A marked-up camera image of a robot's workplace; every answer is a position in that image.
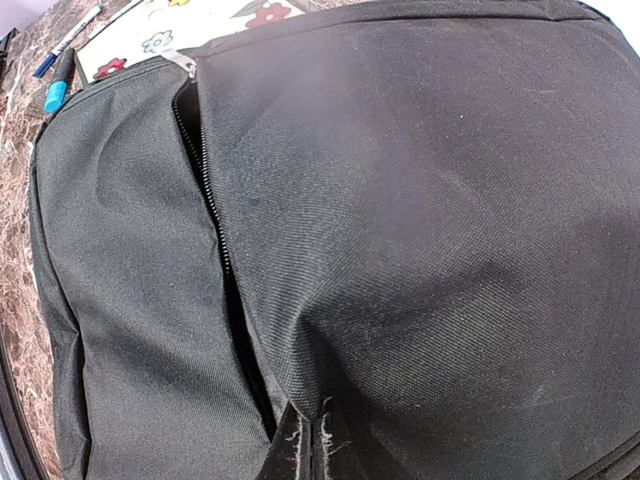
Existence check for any square floral ceramic plate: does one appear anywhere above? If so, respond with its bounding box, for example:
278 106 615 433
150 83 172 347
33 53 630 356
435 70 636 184
76 0 303 84

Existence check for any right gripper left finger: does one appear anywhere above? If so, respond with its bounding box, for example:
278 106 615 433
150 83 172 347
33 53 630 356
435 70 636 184
257 404 314 480

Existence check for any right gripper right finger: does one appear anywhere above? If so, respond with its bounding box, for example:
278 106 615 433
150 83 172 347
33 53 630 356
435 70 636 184
312 409 395 479

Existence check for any black student backpack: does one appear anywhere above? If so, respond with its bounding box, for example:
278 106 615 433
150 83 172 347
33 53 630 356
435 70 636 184
29 1 639 479

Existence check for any blue white pen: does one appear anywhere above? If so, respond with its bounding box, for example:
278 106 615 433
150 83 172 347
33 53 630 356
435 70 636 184
33 3 104 79

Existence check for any black marker with blue cap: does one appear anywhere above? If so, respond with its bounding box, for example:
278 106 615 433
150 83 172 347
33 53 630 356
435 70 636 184
44 48 75 114

